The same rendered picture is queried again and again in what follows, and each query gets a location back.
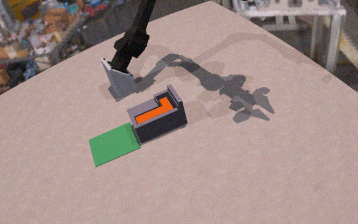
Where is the orange l-shaped part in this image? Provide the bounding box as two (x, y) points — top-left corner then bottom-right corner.
(135, 97), (173, 124)

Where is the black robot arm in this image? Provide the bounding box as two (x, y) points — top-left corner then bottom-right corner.
(107, 0), (156, 74)

